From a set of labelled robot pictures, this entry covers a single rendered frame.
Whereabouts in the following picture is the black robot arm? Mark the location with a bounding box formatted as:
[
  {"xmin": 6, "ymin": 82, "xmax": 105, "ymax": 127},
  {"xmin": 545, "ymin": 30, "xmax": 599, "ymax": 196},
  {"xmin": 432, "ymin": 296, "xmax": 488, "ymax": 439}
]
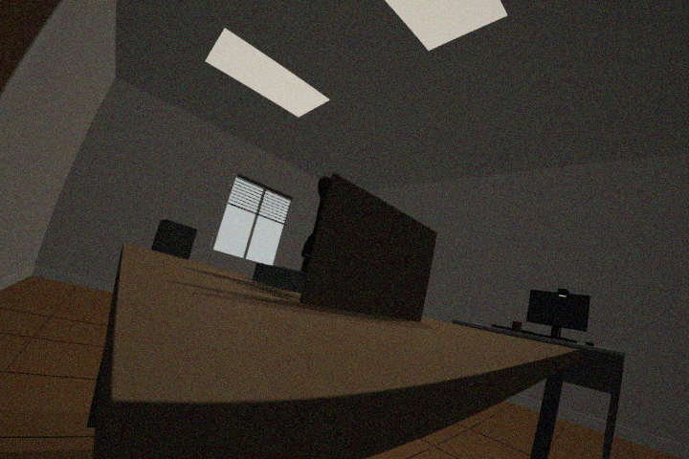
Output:
[{"xmin": 300, "ymin": 177, "xmax": 331, "ymax": 273}]

